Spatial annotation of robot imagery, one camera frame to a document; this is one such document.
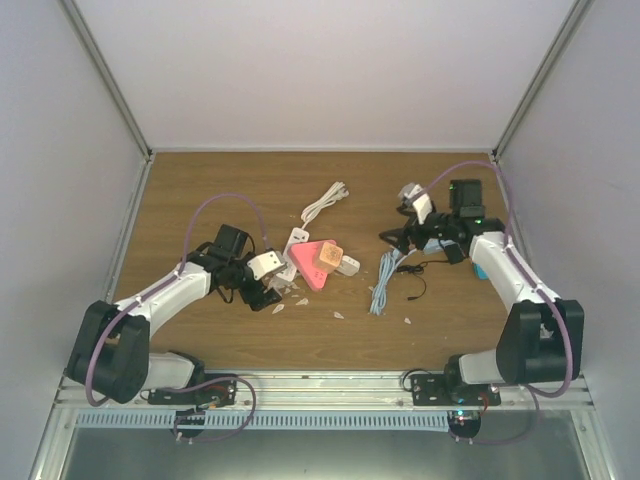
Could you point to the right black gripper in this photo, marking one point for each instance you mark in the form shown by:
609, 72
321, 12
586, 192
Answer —
402, 235

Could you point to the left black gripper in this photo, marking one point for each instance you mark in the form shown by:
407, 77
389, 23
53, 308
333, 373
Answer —
263, 300

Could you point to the light blue power strip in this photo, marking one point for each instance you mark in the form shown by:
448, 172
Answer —
434, 246

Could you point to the small white charger plug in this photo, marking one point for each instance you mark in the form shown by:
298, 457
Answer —
348, 266

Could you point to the pink triangular power socket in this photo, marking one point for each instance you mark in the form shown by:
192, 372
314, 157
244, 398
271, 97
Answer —
302, 256

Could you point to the blue cube adapter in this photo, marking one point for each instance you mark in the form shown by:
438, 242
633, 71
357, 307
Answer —
479, 272

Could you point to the white power strip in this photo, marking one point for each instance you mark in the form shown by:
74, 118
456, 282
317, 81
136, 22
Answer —
297, 236

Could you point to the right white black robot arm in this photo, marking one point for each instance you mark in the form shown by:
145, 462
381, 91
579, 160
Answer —
542, 337

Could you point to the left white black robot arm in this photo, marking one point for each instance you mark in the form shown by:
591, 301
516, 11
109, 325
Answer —
111, 356

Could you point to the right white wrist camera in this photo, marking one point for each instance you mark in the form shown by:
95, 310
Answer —
416, 199

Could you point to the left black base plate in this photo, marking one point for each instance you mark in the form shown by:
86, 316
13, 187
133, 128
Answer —
219, 391

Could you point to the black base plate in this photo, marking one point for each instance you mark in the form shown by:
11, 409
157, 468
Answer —
219, 391
432, 389

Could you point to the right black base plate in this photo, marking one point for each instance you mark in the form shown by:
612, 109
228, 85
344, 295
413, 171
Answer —
432, 389

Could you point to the aluminium frame rail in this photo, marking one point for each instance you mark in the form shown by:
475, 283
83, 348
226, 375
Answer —
341, 391

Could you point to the grey slotted cable duct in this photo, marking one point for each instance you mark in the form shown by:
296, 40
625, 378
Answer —
268, 420

